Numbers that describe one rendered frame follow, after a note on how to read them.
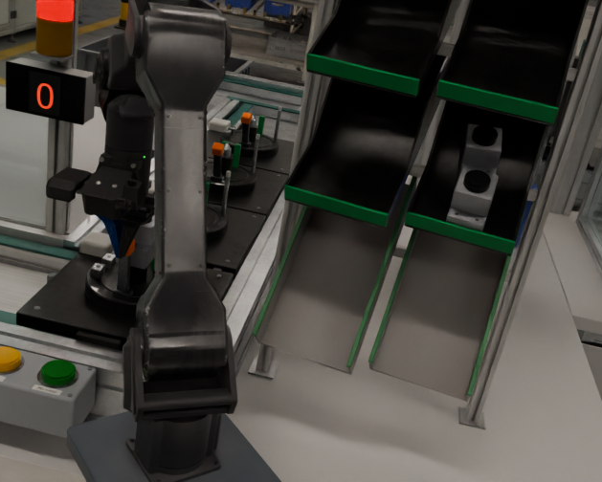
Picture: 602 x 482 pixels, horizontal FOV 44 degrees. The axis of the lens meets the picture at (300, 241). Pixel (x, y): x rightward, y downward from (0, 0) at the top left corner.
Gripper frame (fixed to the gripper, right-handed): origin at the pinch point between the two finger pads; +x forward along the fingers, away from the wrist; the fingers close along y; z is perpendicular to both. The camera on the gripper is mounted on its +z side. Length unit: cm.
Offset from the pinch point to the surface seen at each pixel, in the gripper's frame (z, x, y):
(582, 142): -115, 2, 81
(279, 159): -79, 12, 8
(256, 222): -40.9, 12.1, 10.5
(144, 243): -5.7, 3.5, 1.2
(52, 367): 14.0, 12.5, -2.3
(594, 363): -55, 33, 82
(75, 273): -8.7, 12.4, -9.9
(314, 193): 0.8, -11.3, 23.7
